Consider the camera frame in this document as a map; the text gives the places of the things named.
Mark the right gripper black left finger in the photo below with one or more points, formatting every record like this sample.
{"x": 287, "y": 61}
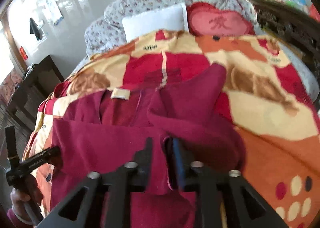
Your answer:
{"x": 104, "y": 200}

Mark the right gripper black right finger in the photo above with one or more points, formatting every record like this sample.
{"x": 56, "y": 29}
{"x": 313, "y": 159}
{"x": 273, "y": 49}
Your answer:
{"x": 222, "y": 199}

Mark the dark red garment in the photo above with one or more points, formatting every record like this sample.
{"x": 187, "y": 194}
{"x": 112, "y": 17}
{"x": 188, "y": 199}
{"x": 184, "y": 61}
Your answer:
{"x": 98, "y": 133}

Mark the person's left hand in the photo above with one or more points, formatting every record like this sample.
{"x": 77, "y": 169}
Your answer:
{"x": 18, "y": 197}

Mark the dark wooden side table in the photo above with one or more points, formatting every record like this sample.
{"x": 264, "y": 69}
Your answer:
{"x": 38, "y": 83}

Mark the orange red patterned blanket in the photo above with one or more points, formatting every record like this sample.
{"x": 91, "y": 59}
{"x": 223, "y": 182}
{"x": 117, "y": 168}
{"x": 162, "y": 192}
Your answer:
{"x": 263, "y": 98}

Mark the dark hanging cloth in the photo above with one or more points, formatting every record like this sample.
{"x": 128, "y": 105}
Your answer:
{"x": 33, "y": 29}

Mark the floral quilt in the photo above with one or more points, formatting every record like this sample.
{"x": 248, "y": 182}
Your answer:
{"x": 107, "y": 32}

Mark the dark carved wooden headboard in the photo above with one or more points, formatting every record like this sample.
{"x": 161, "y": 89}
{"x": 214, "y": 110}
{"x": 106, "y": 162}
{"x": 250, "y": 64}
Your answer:
{"x": 292, "y": 26}

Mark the red heart-shaped cushion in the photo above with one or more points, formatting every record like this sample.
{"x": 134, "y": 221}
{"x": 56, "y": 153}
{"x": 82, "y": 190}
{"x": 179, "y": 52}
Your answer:
{"x": 206, "y": 19}

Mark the white pillow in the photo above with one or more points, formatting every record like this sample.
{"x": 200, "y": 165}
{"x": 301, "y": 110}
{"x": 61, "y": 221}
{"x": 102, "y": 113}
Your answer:
{"x": 172, "y": 18}

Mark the red wall sticker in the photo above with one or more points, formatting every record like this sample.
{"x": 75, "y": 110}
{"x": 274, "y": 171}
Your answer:
{"x": 23, "y": 54}

